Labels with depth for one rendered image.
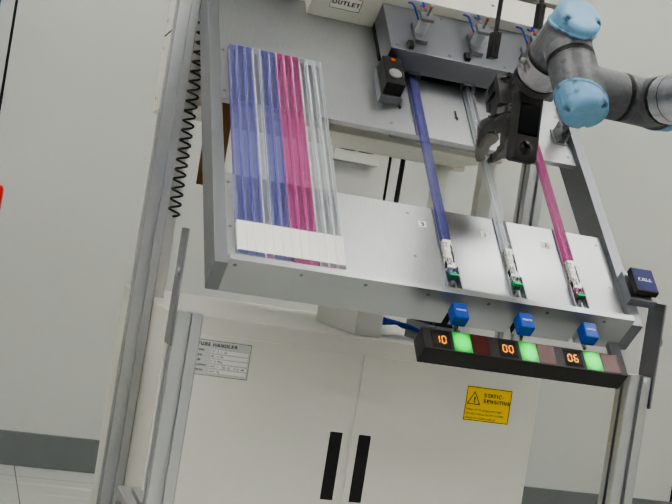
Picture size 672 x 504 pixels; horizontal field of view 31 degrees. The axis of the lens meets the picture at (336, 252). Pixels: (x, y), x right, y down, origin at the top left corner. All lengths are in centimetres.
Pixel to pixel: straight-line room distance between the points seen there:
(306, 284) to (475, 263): 30
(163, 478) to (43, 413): 196
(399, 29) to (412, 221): 44
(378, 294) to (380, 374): 36
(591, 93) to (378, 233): 39
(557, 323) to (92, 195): 203
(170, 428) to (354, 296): 33
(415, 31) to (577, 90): 49
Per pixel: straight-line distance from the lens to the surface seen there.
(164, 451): 180
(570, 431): 423
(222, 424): 212
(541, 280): 200
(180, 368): 180
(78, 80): 372
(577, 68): 188
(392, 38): 223
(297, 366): 214
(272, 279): 180
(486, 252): 199
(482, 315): 191
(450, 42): 229
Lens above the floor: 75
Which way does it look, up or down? level
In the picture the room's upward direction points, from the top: 9 degrees clockwise
